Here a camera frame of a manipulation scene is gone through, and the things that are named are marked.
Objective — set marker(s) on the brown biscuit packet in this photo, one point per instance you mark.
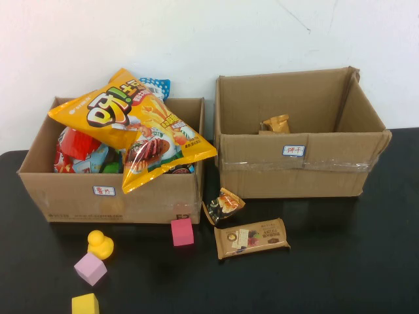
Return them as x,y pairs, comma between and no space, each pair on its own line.
252,237

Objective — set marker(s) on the low cardboard box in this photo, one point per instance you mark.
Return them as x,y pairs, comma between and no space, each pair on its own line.
65,199

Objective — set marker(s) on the green snack packet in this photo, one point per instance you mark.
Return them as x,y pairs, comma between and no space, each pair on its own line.
111,167

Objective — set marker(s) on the yellow foam cube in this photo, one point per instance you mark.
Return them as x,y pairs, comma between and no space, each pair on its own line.
85,304

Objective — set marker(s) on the light blue snack bag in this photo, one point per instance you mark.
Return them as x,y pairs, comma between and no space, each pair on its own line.
95,157

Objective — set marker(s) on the red white snack bag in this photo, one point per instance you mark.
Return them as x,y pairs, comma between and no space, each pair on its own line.
77,140

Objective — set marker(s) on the large yellow chips bag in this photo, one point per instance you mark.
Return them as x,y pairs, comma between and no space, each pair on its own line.
108,114

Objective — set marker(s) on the blue white dotted snack bag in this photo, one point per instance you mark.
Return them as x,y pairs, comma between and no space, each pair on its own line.
160,85

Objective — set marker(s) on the yellow rubber duck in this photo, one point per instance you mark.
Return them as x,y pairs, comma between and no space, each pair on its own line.
98,243

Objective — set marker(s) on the dark snack bag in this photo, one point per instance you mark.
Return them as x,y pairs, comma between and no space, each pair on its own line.
180,170

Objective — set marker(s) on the light pink foam cube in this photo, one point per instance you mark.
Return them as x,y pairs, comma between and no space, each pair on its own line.
90,268

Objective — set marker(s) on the golden snack packet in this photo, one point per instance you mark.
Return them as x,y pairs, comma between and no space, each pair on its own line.
278,125

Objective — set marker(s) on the tall cardboard box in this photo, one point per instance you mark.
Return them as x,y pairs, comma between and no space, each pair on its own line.
294,180

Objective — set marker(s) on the magenta foam cube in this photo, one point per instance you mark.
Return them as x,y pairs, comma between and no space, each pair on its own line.
181,233

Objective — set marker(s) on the black orange snack packet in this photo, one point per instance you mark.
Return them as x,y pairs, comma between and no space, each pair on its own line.
222,206

